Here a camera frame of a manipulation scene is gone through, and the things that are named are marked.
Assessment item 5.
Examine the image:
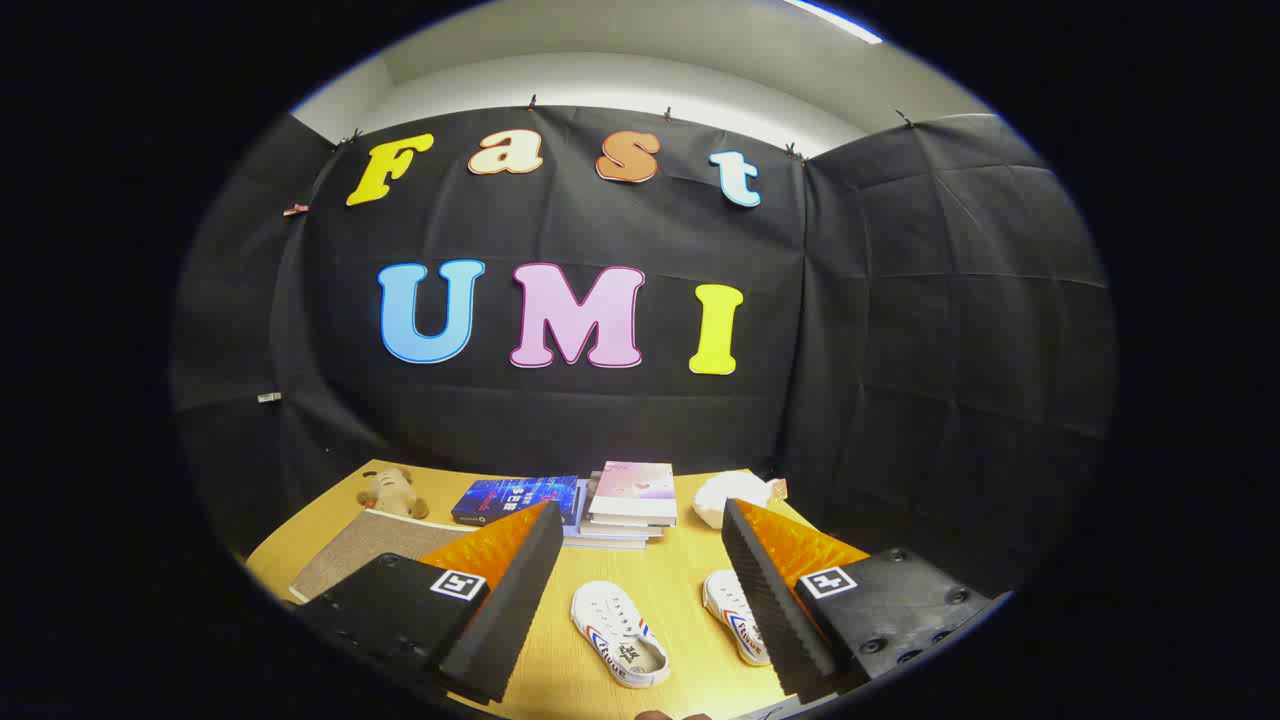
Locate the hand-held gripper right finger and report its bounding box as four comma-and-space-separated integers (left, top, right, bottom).
720, 498, 1001, 706

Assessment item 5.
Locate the beige fabric storage box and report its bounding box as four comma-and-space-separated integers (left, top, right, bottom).
290, 508, 476, 604

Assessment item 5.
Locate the white cover book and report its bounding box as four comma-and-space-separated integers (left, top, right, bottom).
578, 512, 667, 542

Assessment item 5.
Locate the dark blue book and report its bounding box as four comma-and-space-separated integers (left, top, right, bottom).
451, 475, 581, 528

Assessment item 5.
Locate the white canvas shoe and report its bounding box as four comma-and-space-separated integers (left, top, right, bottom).
702, 569, 773, 668
570, 581, 672, 689

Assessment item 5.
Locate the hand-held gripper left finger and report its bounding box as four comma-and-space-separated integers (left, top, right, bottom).
296, 500, 566, 706

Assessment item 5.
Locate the brown plush toy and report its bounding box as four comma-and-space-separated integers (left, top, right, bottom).
357, 466, 430, 520

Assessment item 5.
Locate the black backdrop cloth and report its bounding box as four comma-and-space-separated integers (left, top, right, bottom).
170, 105, 1116, 601

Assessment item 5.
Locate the light blue cover book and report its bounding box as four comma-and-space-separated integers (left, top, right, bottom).
563, 478, 651, 551

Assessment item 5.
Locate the white plush toy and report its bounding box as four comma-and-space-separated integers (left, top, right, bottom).
693, 470, 789, 530

